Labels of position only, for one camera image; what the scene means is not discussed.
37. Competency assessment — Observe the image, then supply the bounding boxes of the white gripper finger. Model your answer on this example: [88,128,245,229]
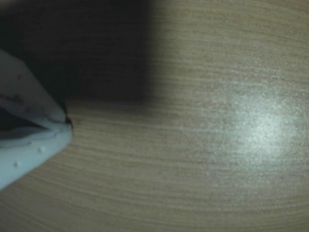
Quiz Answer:
[0,49,70,129]
[0,124,73,191]

